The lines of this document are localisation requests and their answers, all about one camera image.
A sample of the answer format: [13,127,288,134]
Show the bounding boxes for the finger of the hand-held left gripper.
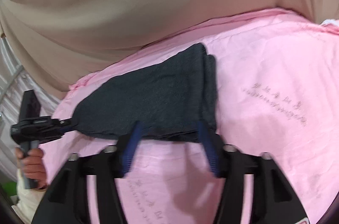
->
[60,119,80,133]

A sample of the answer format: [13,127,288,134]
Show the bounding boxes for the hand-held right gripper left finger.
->
[31,120,144,224]

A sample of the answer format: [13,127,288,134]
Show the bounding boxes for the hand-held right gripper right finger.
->
[197,122,308,224]

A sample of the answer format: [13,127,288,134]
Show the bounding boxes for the dark grey pants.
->
[71,42,219,144]

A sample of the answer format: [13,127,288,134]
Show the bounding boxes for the person's left forearm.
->
[12,168,55,224]

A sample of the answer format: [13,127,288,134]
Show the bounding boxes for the person's left hand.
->
[14,147,49,189]

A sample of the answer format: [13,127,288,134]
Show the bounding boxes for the striped grey curtain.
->
[0,36,62,182]

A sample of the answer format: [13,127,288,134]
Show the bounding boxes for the pink printed bed sheet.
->
[40,8,339,224]

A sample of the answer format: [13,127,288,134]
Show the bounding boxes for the green object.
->
[0,181,18,204]

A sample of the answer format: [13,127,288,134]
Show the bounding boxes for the beige fabric cover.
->
[0,0,339,100]

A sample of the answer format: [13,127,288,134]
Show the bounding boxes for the white cloth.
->
[320,18,339,35]

